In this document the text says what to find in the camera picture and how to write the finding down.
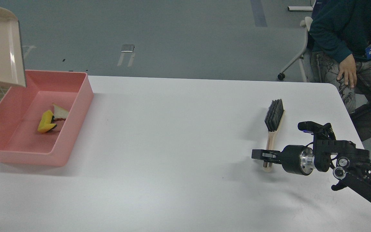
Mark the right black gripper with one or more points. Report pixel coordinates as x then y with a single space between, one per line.
295 159

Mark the beige hand brush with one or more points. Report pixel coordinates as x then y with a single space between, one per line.
273 120

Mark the white bread piece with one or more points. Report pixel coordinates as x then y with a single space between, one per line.
59 113

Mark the yellow green sponge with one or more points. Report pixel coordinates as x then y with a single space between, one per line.
47 122

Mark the beige plastic dustpan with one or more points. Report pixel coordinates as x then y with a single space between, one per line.
12 71

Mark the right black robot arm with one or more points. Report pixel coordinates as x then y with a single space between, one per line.
350 166

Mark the pink plastic bin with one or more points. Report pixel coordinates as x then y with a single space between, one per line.
21 111

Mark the person's right hand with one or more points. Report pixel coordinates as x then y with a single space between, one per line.
348 71

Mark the person in teal sweater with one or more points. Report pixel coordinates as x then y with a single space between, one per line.
341 28

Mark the white desk base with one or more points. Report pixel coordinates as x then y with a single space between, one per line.
308 7

